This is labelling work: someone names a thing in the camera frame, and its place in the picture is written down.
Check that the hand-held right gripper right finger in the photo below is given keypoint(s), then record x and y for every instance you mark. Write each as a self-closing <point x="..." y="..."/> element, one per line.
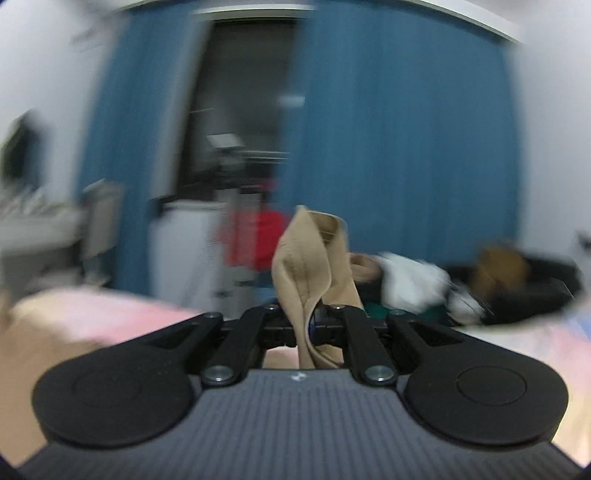
<point x="326" y="326"/>

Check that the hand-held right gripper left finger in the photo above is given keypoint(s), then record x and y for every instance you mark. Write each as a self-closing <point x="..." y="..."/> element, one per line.
<point x="279" y="330"/>

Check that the beige garment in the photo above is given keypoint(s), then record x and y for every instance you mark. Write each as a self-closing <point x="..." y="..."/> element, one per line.
<point x="304" y="277"/>

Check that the dark green cloth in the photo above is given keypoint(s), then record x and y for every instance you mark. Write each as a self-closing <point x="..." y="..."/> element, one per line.
<point x="415" y="316"/>

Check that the red cloth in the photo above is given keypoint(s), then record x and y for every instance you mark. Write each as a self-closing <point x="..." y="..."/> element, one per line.
<point x="251" y="242"/>

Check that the white cloth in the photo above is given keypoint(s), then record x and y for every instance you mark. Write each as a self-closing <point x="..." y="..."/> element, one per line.
<point x="413" y="281"/>

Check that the brown cloth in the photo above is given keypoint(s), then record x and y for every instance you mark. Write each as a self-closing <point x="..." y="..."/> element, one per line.
<point x="501" y="270"/>

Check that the pink bed sheet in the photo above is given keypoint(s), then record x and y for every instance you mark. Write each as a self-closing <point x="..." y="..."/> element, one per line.
<point x="92" y="318"/>

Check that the blue curtain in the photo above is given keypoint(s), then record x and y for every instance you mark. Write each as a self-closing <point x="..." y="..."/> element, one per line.
<point x="138" y="152"/>
<point x="401" y="138"/>

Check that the black bag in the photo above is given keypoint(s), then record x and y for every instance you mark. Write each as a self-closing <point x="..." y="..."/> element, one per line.
<point x="531" y="288"/>

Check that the dark window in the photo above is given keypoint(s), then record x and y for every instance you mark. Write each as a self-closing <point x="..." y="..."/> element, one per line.
<point x="235" y="110"/>

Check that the white desk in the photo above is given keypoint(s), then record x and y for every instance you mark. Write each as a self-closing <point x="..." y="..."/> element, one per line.
<point x="37" y="230"/>

